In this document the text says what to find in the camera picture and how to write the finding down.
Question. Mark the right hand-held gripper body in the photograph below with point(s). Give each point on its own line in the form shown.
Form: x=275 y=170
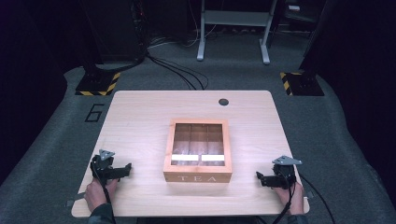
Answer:
x=285 y=175

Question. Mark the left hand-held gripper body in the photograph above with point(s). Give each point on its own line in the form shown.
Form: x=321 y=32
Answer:
x=101 y=168

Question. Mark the wooden tea box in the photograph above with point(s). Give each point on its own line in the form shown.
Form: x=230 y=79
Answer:
x=197 y=169

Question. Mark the person's right hand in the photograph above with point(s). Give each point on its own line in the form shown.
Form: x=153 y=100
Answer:
x=295 y=199

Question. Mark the person's left hand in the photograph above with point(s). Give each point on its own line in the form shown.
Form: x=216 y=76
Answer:
x=95 y=196

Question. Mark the black stand base hazard tape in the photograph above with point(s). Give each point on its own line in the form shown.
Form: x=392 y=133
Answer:
x=303 y=84
x=96 y=84

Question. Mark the dark round table grommet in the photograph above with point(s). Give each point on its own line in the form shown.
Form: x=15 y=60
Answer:
x=223 y=101

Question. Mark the dark curtain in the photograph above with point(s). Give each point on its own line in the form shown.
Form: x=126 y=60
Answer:
x=361 y=77
x=28 y=77

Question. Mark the black equipment cabinet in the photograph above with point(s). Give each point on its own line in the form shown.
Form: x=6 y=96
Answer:
x=115 y=28

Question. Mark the grey metal table bracket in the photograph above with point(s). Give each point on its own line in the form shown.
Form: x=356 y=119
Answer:
x=309 y=195
x=74 y=200

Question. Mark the white metal desk frame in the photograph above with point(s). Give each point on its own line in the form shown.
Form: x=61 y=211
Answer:
x=233 y=18

